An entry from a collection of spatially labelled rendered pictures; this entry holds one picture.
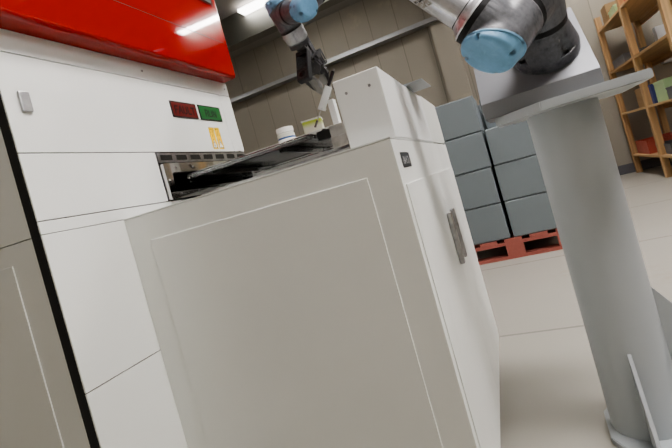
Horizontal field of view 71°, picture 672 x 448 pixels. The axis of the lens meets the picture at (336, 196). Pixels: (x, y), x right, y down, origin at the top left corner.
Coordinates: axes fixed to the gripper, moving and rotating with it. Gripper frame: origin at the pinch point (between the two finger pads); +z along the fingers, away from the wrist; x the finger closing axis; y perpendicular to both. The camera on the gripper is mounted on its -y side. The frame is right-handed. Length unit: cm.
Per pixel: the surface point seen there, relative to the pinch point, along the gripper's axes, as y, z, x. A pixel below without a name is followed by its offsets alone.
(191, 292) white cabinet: -86, -4, 13
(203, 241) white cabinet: -80, -11, 7
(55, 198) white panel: -85, -34, 23
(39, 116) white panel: -74, -47, 23
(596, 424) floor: -78, 80, -51
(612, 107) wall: 441, 331, -144
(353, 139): -67, -14, -28
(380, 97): -63, -19, -36
